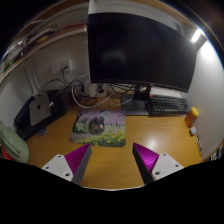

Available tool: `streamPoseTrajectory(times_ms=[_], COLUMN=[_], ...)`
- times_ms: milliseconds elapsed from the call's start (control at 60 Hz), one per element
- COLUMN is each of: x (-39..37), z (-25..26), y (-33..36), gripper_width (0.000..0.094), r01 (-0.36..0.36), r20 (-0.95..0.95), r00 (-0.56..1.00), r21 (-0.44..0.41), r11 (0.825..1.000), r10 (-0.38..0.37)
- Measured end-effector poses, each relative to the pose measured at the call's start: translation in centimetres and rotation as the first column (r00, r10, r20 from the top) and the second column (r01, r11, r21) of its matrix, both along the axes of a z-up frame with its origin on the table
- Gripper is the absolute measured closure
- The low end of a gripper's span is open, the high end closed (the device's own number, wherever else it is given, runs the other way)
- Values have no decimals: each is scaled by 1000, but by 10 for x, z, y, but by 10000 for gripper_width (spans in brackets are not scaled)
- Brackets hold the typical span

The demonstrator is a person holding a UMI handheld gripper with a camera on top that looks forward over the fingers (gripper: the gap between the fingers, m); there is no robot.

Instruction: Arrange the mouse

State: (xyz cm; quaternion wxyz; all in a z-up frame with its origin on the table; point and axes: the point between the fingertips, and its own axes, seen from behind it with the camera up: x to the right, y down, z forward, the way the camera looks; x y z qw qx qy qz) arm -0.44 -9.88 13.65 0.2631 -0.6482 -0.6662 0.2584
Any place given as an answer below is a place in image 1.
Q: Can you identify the thin dark pen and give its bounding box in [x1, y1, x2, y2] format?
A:
[196, 133, 204, 158]

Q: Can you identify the bright lamp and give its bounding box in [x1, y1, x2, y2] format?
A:
[190, 28, 203, 44]

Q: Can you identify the wooden shelf unit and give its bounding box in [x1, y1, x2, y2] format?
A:
[0, 0, 89, 81]

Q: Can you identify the white power strip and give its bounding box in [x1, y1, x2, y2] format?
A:
[84, 83, 109, 98]

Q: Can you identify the pale green object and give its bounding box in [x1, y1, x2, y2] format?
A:
[0, 120, 30, 164]

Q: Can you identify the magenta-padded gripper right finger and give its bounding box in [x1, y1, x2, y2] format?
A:
[131, 142, 185, 185]

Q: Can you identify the transparent computer mouse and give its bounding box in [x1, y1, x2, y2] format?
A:
[87, 116, 107, 136]

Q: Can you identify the silver mini computer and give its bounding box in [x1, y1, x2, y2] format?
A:
[29, 92, 53, 127]

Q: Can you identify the white cable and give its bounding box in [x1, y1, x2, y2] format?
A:
[71, 74, 114, 109]

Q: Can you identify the white wall socket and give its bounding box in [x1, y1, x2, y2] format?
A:
[50, 59, 74, 75]

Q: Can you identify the black box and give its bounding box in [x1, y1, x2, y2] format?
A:
[13, 89, 67, 142]

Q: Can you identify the black computer monitor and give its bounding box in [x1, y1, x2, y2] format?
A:
[87, 1, 198, 117]

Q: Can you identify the orange bottle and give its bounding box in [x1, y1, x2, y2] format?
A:
[184, 106, 200, 128]

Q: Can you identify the flower meadow print mouse pad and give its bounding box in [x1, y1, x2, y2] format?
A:
[69, 109, 127, 148]

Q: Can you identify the small white case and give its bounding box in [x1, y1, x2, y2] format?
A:
[188, 126, 198, 137]

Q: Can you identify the black cable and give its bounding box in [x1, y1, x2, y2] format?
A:
[109, 83, 149, 96]

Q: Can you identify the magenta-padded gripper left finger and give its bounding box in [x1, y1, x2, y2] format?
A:
[41, 143, 93, 186]

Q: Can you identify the dark keyboard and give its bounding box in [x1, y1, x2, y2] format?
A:
[148, 93, 190, 116]

